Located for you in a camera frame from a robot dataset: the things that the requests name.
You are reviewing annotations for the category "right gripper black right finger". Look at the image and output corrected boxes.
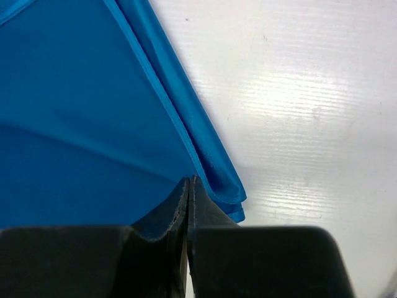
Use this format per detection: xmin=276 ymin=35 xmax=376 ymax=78
xmin=187 ymin=176 xmax=354 ymax=297

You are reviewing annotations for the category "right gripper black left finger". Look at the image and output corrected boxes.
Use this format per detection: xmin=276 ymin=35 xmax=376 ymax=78
xmin=1 ymin=178 xmax=189 ymax=297

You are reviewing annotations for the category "blue cloth napkin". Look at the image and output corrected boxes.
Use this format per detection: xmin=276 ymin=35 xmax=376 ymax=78
xmin=1 ymin=1 xmax=246 ymax=227

